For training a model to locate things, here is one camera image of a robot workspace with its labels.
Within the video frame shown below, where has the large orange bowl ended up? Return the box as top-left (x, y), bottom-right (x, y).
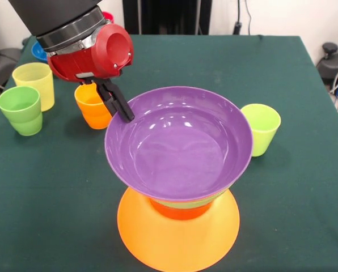
top-left (117, 186), bottom-right (240, 272)

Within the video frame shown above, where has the light green bowl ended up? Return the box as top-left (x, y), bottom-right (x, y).
top-left (150, 189), bottom-right (230, 210)

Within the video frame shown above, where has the small red-orange bowl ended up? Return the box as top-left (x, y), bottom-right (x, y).
top-left (149, 198), bottom-right (214, 221)

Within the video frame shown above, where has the orange cup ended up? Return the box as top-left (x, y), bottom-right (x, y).
top-left (74, 83), bottom-right (115, 130)

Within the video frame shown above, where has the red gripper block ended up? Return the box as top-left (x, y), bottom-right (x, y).
top-left (47, 23), bottom-right (136, 123)

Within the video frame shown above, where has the dark green table cloth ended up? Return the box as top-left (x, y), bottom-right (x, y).
top-left (0, 32), bottom-right (338, 272)

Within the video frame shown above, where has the black wall cable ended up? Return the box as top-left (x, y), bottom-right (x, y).
top-left (233, 0), bottom-right (254, 35)

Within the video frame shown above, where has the yellow cup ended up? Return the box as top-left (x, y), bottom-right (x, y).
top-left (12, 62), bottom-right (56, 112)

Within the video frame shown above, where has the lime green cup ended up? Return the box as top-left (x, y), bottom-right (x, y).
top-left (240, 103), bottom-right (281, 158)

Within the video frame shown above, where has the blue bowl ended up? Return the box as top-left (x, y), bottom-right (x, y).
top-left (31, 41), bottom-right (49, 63)

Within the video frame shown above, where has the purple bowl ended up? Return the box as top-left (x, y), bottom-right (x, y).
top-left (104, 86), bottom-right (254, 202)

